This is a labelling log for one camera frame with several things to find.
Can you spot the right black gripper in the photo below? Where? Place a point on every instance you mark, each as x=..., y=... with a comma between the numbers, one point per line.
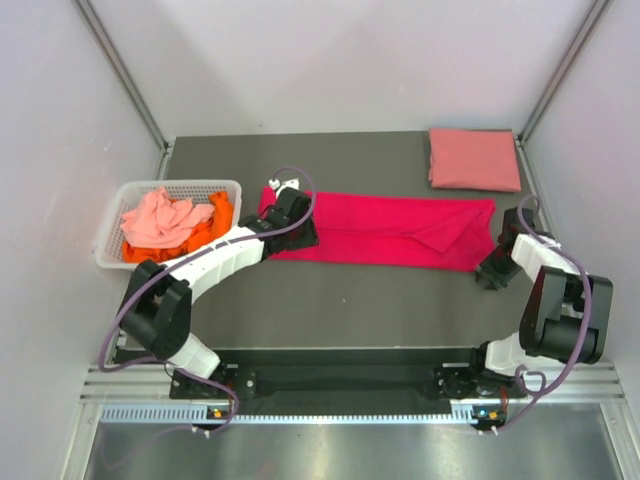
x=496, y=279

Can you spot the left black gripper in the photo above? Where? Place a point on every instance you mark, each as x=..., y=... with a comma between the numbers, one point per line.
x=308, y=239

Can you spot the magenta t shirt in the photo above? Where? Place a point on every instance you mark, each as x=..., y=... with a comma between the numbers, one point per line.
x=446, y=234

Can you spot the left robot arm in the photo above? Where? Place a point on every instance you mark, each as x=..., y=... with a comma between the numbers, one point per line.
x=156, y=309

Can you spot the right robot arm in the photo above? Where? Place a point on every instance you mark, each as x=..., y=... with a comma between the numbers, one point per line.
x=565, y=309

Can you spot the orange t shirt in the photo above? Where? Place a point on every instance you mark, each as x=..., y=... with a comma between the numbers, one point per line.
x=219, y=224

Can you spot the folded salmon pink t shirt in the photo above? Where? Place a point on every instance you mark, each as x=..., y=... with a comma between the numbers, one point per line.
x=475, y=160

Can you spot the light pink t shirt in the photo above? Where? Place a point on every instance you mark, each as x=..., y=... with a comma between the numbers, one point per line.
x=161, y=222

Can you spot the white plastic basket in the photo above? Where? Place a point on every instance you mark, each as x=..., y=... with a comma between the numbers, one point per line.
x=108, y=252

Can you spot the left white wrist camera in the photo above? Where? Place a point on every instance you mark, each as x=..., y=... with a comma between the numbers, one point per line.
x=276, y=184

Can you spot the slotted cable duct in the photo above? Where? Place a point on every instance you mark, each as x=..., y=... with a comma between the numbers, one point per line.
x=458, y=414

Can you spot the left aluminium frame rail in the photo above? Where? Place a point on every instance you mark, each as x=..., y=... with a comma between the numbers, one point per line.
x=91, y=17

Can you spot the aluminium frame rail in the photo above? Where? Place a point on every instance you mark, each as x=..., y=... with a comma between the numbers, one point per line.
x=587, y=26
x=91, y=17

